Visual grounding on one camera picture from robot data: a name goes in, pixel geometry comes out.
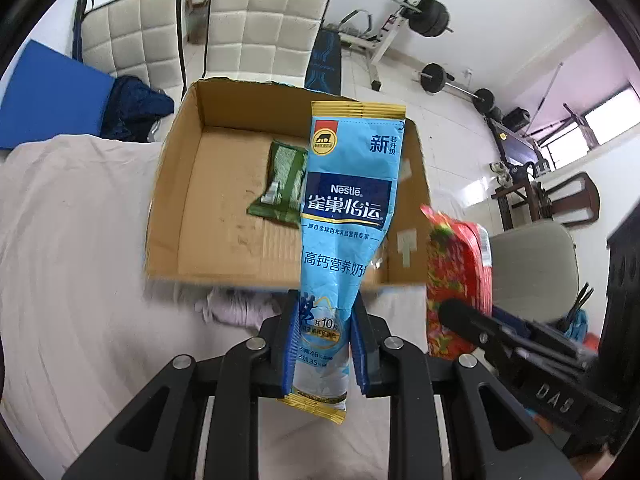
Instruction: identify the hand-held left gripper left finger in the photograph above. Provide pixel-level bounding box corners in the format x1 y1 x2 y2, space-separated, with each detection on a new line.
62 289 301 480

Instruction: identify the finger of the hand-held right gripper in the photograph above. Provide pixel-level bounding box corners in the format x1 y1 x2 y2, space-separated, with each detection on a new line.
438 298 507 347

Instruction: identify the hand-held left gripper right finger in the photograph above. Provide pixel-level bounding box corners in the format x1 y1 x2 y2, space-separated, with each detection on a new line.
351 299 582 480

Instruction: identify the red floral snack packet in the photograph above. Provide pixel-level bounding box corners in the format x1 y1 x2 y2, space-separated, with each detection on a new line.
420 204 494 361

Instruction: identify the light blue milk powder packet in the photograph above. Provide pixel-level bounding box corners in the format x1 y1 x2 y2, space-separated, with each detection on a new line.
277 101 407 426

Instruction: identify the brown cardboard box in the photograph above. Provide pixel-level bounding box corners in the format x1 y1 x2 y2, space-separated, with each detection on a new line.
144 77 437 295

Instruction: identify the green snack packet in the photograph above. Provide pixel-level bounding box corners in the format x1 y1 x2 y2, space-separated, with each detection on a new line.
247 141 309 224

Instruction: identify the blue bag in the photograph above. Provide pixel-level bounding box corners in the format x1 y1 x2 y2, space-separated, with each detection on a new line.
569 309 590 342

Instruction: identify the lilac cloth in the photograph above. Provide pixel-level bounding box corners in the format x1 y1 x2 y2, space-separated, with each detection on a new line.
200 287 287 332

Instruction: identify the beige cushioned chair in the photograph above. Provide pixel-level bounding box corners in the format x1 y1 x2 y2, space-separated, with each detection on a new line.
487 220 582 326

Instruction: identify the dark wooden chair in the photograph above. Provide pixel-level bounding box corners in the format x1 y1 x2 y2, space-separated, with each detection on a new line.
492 160 601 233

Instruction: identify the beige bed sheet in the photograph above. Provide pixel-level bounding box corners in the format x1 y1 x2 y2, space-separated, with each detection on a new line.
0 135 432 480

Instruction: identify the window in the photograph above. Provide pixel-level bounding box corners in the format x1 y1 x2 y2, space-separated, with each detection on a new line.
540 85 640 171

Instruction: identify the small barbell with plates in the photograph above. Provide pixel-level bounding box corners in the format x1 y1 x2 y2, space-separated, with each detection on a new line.
417 62 497 115

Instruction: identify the dark blue cloth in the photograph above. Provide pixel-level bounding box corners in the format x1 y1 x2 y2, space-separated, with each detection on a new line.
100 76 176 144

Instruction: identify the blue black bench pad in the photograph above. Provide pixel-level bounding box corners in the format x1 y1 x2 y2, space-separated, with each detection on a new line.
305 30 344 97

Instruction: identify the barbell with black plates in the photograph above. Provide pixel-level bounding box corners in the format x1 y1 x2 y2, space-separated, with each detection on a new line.
197 0 455 39

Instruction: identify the white padded chair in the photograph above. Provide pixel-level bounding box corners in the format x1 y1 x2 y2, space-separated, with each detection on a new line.
202 0 334 95
75 0 187 107

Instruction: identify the blue folder board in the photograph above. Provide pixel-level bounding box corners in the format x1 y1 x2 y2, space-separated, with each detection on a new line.
0 40 117 152

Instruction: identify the white weight bench frame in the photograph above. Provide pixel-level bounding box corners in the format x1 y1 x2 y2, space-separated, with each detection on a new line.
327 0 443 92

